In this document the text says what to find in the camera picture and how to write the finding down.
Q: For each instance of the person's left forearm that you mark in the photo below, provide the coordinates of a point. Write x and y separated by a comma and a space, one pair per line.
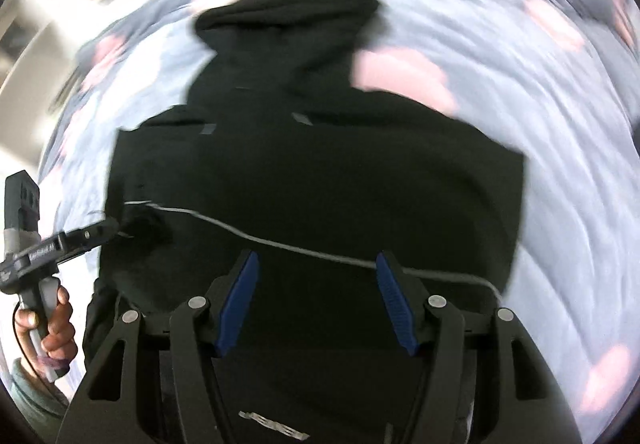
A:
35, 399

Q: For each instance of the black hoodie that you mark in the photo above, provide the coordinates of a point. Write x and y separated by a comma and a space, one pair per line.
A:
310, 173

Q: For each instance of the person's left hand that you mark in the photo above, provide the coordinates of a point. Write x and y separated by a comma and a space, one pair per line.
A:
60, 329

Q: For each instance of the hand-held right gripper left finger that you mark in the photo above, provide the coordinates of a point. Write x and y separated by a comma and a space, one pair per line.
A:
242, 304

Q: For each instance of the grey blanket with pink print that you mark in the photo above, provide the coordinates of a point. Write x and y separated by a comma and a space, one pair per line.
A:
500, 48

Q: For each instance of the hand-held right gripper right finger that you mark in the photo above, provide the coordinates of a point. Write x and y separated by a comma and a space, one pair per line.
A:
395, 304

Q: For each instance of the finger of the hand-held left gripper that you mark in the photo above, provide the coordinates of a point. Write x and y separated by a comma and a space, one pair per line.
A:
95, 230

